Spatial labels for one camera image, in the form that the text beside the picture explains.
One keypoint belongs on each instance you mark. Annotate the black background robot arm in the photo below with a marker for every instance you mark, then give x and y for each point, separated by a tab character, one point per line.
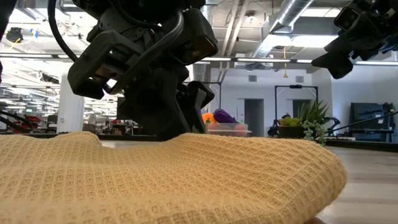
334	123
273	127

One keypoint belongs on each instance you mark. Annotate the pink toy fruit cube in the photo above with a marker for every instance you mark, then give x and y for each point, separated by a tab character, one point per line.
241	129

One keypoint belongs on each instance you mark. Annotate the yellow waffle cloth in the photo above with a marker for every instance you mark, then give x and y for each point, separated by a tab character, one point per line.
155	180

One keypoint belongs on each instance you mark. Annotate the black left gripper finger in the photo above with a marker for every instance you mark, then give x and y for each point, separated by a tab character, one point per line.
194	96
152	105

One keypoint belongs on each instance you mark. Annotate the silver ceiling duct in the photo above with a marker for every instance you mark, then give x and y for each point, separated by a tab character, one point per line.
292	9

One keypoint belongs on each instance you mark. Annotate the purple toy eggplant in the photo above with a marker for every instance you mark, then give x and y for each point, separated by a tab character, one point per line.
224	116

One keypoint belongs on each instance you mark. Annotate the orange toy fruit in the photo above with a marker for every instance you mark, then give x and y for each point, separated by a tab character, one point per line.
207	117

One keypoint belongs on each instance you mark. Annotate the black ceiling-hung device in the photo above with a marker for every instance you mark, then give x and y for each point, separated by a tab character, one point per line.
14	34

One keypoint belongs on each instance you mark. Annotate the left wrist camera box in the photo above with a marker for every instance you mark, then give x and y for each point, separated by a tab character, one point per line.
196	37

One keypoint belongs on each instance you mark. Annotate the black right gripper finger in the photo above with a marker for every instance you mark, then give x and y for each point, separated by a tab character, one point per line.
337	63

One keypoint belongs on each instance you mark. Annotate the black frame stand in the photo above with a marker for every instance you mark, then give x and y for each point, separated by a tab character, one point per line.
295	86

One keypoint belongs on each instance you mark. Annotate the large black screen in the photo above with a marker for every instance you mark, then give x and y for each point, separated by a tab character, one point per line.
367	116

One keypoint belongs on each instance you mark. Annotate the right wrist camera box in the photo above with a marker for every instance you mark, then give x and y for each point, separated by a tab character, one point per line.
343	18

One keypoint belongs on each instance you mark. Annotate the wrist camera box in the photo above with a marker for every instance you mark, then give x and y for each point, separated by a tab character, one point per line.
196	37
343	18

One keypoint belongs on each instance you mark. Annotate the potted succulent plant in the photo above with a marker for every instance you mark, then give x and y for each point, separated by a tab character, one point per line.
290	132

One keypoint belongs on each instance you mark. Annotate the long ceiling light strip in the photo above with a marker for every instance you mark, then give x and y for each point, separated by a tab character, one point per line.
264	59

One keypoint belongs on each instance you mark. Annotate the clear plastic tupperware container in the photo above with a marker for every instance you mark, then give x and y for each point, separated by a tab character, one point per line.
227	132

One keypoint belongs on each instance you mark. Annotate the white pillar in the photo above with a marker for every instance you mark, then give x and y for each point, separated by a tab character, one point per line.
70	116

